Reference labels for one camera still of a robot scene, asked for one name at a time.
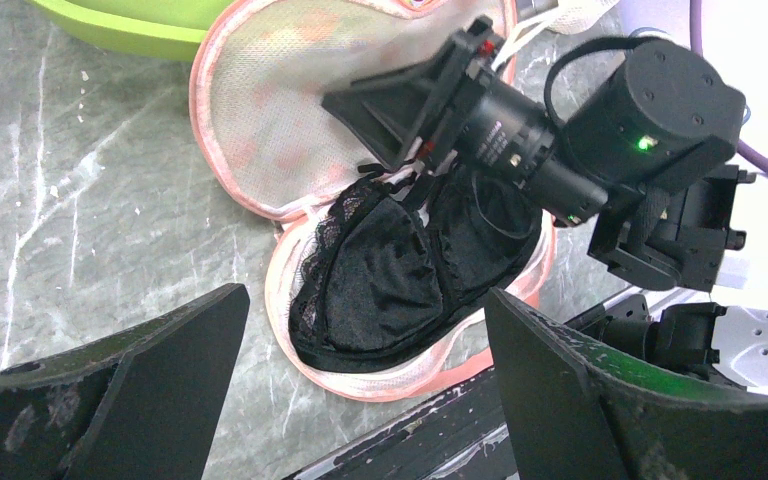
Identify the floral mesh laundry bag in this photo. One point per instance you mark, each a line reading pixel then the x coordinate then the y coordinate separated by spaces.
pixel 257 84

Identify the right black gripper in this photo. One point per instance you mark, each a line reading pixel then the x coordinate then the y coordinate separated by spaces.
pixel 457 103

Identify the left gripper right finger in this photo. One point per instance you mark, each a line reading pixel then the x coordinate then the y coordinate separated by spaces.
pixel 665 425

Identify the green plastic tub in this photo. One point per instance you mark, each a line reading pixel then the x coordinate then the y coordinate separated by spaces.
pixel 165 29

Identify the black lace bra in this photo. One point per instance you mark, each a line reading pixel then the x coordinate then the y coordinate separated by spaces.
pixel 396 266

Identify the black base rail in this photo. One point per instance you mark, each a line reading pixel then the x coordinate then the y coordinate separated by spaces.
pixel 424 444

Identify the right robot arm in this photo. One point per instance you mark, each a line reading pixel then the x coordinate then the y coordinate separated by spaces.
pixel 630 132

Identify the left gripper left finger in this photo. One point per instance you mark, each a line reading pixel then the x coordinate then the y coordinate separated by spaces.
pixel 143 403

